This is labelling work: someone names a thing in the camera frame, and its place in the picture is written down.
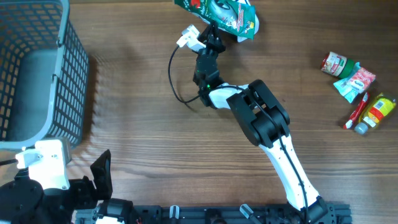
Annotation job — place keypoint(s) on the yellow liquid bottle grey cap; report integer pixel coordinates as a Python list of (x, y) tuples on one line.
[(375, 112)]

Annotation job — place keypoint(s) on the red juice carton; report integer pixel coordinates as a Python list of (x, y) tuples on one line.
[(361, 80)]

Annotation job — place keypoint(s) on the dark green box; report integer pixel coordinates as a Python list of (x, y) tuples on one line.
[(224, 12)]

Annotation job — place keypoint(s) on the red slim stick packet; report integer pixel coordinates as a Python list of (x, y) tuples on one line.
[(356, 113)]

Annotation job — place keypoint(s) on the green lid spice jar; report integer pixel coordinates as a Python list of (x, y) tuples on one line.
[(337, 65)]

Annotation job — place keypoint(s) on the white barcode scanner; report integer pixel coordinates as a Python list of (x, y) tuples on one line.
[(248, 21)]

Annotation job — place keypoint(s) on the grey plastic mesh basket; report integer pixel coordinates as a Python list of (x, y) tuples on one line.
[(44, 74)]

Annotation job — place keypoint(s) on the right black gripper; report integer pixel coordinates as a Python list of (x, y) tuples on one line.
[(214, 42)]

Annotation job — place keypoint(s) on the green white snack pack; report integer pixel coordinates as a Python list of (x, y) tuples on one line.
[(345, 90)]

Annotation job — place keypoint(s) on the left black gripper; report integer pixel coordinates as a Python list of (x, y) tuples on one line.
[(103, 179)]

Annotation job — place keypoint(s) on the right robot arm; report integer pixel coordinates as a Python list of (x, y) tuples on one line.
[(261, 117)]

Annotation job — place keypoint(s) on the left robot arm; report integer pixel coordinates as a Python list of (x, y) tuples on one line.
[(24, 200)]

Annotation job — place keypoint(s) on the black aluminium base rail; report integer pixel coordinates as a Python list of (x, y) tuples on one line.
[(276, 213)]

